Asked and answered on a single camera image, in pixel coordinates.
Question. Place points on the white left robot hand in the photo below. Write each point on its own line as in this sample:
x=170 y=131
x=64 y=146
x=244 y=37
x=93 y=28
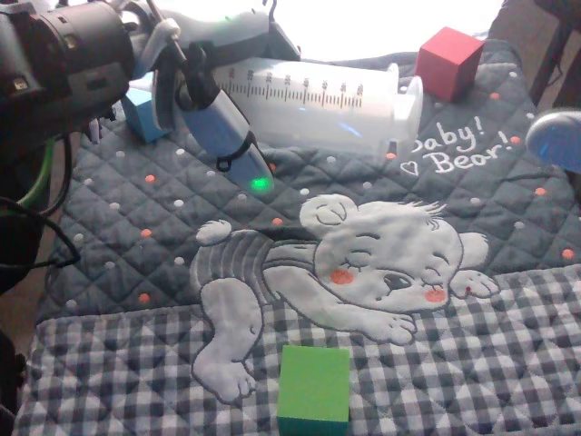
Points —
x=213 y=127

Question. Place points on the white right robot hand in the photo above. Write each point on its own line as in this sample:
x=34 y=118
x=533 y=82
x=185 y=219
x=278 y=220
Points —
x=558 y=141

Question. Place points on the large clear plastic syringe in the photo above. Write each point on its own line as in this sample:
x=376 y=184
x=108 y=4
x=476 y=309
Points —
x=318 y=104

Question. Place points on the blue block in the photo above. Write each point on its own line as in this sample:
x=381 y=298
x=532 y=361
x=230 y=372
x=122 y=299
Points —
x=140 y=118

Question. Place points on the dark furniture leg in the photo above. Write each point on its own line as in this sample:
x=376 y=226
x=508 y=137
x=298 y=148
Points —
x=551 y=54

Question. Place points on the grey quilt with printed bear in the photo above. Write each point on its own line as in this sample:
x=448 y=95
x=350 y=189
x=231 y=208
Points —
x=136 y=204

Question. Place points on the red block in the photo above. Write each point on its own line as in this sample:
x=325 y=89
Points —
x=447 y=63

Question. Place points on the green block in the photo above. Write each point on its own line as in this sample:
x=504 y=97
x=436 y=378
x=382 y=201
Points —
x=313 y=381

